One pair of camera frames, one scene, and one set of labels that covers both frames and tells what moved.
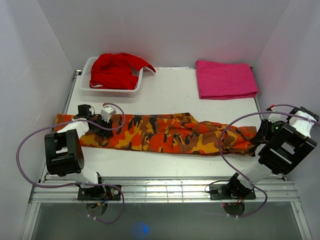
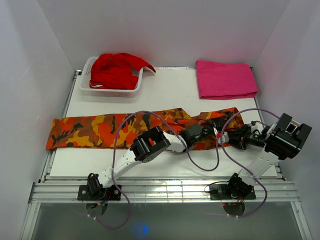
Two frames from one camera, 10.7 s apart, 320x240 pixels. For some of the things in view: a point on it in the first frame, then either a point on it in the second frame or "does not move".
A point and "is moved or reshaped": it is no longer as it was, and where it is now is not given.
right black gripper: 263,136 → 238,141
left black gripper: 105,133 → 216,122
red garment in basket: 113,70 does not move
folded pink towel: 217,80 does not move
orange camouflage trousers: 179,132 is moved or reshaped
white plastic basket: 88,90 does not move
